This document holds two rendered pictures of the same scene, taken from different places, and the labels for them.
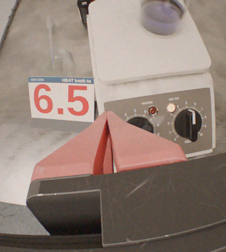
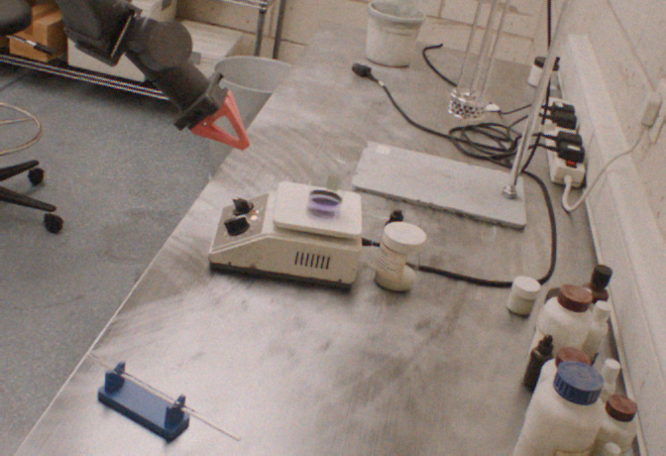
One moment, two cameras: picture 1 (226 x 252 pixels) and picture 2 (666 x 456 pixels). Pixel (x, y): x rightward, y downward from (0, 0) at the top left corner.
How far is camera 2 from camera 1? 1.13 m
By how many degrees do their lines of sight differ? 61
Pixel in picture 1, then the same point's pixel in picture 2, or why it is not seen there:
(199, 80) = (269, 228)
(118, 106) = (264, 198)
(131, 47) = (301, 195)
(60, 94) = not seen: hidden behind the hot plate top
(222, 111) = (243, 290)
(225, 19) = (375, 350)
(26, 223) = not seen: hidden behind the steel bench
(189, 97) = (257, 224)
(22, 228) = not seen: hidden behind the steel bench
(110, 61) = (292, 186)
